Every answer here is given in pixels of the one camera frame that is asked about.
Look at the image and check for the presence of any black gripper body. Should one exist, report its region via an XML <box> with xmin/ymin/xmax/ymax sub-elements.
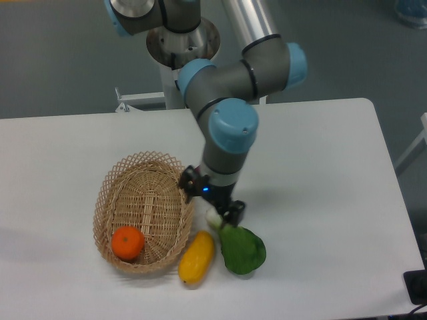
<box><xmin>196</xmin><ymin>166</ymin><xmax>236</xmax><ymax>213</ymax></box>

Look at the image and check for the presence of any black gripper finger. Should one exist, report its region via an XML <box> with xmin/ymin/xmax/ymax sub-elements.
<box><xmin>217</xmin><ymin>200</ymin><xmax>246</xmax><ymax>227</ymax></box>
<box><xmin>178</xmin><ymin>165</ymin><xmax>203</xmax><ymax>203</ymax></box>

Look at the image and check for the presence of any orange fruit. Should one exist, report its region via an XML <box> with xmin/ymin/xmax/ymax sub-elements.
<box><xmin>111</xmin><ymin>226</ymin><xmax>145</xmax><ymax>261</ymax></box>

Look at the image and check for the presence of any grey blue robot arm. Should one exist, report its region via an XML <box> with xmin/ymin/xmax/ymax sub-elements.
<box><xmin>104</xmin><ymin>1</ymin><xmax>308</xmax><ymax>226</ymax></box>

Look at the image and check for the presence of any woven wicker basket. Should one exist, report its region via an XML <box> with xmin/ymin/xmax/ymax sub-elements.
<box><xmin>93</xmin><ymin>151</ymin><xmax>194</xmax><ymax>274</ymax></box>

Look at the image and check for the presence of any green bok choy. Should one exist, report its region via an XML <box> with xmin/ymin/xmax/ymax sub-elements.
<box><xmin>205</xmin><ymin>208</ymin><xmax>267</xmax><ymax>275</ymax></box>

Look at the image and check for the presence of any yellow mango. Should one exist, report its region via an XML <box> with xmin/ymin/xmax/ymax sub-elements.
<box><xmin>178</xmin><ymin>231</ymin><xmax>215</xmax><ymax>285</ymax></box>

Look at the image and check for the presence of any black device at table edge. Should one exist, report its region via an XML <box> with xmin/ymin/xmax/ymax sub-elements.
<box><xmin>403</xmin><ymin>270</ymin><xmax>426</xmax><ymax>305</ymax></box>

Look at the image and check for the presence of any blue object top right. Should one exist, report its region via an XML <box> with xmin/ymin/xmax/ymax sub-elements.
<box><xmin>394</xmin><ymin>0</ymin><xmax>426</xmax><ymax>29</ymax></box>

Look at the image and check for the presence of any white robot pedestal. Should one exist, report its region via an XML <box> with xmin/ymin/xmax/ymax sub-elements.
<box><xmin>112</xmin><ymin>8</ymin><xmax>276</xmax><ymax>109</ymax></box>

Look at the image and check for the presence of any white frame at right edge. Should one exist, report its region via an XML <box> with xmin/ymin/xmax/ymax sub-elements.
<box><xmin>394</xmin><ymin>113</ymin><xmax>426</xmax><ymax>176</ymax></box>

